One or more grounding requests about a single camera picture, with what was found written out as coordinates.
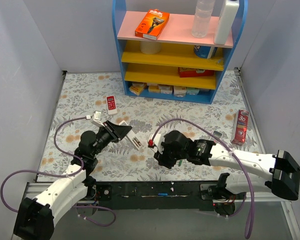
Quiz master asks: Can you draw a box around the white remote control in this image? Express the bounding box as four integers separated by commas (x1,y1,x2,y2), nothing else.
124,129,143,151

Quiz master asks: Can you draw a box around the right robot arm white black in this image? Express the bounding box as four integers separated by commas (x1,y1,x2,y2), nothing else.
148,130,300,201

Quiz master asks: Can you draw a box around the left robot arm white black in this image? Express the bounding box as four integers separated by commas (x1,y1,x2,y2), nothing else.
13,120,132,240

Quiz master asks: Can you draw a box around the red white small remote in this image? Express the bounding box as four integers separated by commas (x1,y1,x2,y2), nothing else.
106,95,118,116

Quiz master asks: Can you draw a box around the grey remote with buttons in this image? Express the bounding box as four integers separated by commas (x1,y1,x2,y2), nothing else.
212,130,222,139

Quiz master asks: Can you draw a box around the floral table mat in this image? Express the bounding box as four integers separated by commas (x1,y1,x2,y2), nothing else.
36,70,269,183

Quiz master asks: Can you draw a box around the orange yellow small box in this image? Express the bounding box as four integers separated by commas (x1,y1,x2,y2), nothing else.
129,84,147,96

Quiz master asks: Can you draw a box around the yellow white small box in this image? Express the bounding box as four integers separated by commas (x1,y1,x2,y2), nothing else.
148,85,161,94

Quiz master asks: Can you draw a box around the white red small box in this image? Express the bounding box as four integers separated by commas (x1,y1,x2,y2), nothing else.
173,86,187,98

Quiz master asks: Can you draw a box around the black base bar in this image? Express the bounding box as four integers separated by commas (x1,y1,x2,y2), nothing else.
67,180,243,212

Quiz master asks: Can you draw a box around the white small box centre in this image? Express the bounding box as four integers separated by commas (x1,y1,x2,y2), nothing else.
158,84,173,95

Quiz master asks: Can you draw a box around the teal white small box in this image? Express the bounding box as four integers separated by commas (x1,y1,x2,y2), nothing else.
186,87,200,96

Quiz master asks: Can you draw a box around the red toothpaste box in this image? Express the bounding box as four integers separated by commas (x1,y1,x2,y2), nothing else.
231,109,249,146

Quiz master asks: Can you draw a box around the red box on shelf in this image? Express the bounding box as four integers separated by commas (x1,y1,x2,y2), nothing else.
178,67,215,78

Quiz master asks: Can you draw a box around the blue shelf unit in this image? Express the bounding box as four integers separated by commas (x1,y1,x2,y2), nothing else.
112,0,248,104

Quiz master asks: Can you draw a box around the white paper roll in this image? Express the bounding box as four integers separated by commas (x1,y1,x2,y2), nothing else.
139,41,161,55

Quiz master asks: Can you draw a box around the blue white round container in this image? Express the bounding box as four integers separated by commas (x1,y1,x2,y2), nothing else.
193,45,218,59

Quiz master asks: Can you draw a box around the orange razor box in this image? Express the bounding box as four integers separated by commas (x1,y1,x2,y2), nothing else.
134,9,170,41

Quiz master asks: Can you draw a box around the clear plastic bottle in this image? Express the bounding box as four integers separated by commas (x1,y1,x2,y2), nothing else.
191,0,215,38

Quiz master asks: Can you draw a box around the white tall bottle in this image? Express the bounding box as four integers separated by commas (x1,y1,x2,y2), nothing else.
214,0,240,45

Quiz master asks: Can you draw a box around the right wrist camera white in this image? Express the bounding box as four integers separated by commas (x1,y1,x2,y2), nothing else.
147,133,165,154

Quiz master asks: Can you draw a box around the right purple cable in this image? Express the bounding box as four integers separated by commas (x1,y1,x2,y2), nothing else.
151,118,255,240

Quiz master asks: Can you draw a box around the aluminium rail frame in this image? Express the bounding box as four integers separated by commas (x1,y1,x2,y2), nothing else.
11,66,300,240

